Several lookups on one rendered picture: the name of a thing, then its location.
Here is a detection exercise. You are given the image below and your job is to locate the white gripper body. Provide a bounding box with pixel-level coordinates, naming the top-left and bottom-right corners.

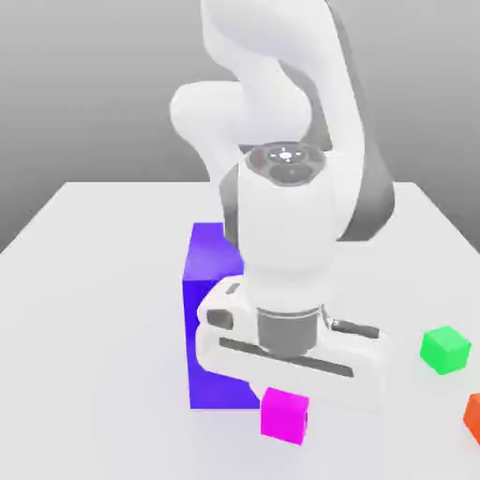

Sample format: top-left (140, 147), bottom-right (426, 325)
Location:
top-left (194, 321), bottom-right (395, 413)

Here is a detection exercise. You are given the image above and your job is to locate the small magenta cube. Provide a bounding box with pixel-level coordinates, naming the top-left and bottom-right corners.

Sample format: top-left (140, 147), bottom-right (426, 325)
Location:
top-left (260, 387), bottom-right (310, 446)

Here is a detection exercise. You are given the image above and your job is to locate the small green cube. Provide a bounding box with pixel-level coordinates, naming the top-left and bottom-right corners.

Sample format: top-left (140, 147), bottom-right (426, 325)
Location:
top-left (419, 324), bottom-right (473, 376)

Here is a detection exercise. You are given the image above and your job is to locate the small orange cube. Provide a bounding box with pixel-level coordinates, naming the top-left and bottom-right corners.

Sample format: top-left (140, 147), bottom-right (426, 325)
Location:
top-left (462, 392), bottom-right (480, 445)

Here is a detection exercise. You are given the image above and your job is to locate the large purple box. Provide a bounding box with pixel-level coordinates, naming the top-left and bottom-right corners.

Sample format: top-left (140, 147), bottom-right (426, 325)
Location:
top-left (182, 222), bottom-right (263, 411)

